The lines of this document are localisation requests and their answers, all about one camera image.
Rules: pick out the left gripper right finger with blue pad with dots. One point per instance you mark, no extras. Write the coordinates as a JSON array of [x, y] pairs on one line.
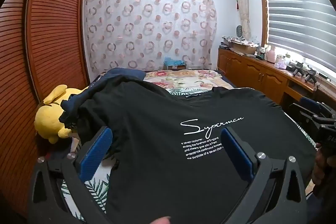
[[240, 153]]

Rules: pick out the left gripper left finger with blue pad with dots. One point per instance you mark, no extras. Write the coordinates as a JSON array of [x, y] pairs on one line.
[[92, 153]]

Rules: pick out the black printed t-shirt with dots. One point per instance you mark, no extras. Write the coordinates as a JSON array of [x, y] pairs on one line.
[[170, 158]]

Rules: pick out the person's right hand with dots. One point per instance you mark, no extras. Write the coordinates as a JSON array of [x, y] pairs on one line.
[[320, 162]]

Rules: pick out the palm leaf bed sheet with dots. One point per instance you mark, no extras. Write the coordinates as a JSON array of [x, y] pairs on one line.
[[98, 185]]

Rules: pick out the wooden sideboard cabinet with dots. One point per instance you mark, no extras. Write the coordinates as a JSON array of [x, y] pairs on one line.
[[278, 85]]

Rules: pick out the yellow plush toy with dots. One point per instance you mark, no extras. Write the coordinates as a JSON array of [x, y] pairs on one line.
[[46, 122]]

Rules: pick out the navy folded garment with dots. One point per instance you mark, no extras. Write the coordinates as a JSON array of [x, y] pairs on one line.
[[69, 106]]

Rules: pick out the spare black gripper on sideboard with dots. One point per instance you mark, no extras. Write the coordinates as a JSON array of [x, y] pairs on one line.
[[308, 74]]

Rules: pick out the pink jar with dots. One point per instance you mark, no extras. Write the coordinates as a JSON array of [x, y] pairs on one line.
[[271, 55]]

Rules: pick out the floral bed blanket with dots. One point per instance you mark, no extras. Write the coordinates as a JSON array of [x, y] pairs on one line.
[[199, 79]]

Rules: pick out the grey zebra window blind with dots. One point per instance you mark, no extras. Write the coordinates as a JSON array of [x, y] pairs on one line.
[[304, 26]]

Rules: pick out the open cardboard box with clutter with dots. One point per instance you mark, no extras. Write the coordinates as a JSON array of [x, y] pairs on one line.
[[241, 46]]

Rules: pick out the cardboard box with blue cloth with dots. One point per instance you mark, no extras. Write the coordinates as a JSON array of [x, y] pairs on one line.
[[172, 64]]

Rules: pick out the small round desk fan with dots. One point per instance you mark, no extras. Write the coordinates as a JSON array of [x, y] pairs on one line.
[[239, 31]]

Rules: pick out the wooden louvered wardrobe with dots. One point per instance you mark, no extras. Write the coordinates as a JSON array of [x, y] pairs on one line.
[[41, 47]]

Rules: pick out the circle patterned sheer curtain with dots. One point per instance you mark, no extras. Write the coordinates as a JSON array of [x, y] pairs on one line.
[[142, 34]]

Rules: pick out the cream tied side curtain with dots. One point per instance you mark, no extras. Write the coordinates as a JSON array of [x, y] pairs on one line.
[[242, 1]]

